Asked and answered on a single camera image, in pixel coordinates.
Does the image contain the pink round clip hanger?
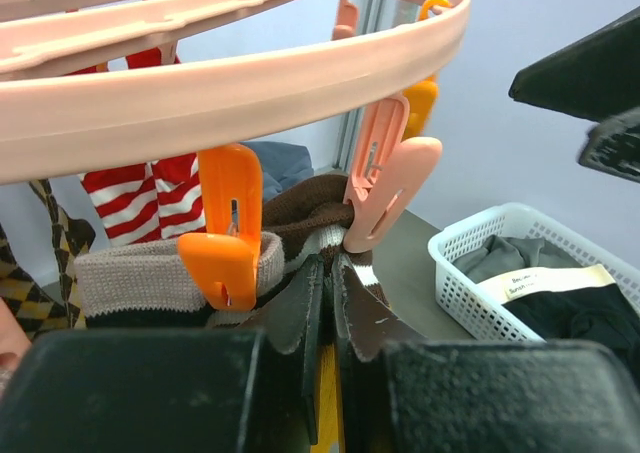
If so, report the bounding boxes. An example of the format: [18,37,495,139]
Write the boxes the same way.
[1,0,471,184]

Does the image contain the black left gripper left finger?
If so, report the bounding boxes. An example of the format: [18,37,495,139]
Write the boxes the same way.
[239,255,324,446]

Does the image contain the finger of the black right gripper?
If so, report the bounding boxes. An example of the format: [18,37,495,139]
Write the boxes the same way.
[577,107,639,183]
[509,8,639,122]

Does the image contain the orange clothes peg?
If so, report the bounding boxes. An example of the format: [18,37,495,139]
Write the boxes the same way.
[177,144,263,311]

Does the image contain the white and steel clothes rack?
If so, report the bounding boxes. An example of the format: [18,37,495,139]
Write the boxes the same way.
[333,0,419,172]

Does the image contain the white plastic laundry basket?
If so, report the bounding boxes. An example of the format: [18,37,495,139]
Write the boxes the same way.
[428,203,639,341]

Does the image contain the brown mustard white-striped sock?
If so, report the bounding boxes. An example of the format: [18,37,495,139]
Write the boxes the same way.
[207,172,396,453]

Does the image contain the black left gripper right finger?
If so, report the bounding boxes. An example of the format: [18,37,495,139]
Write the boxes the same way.
[330,254,424,452]

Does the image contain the pink clothes peg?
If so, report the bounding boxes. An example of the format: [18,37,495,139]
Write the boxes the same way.
[343,93,442,254]

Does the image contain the red white striped sock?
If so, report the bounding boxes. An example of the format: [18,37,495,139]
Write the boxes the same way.
[64,47,164,248]
[126,42,205,239]

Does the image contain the dark clothes in basket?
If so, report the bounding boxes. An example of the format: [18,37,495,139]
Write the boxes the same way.
[454,235,639,377]

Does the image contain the blue-grey crumpled cloth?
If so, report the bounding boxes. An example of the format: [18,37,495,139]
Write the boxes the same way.
[243,141,314,203]

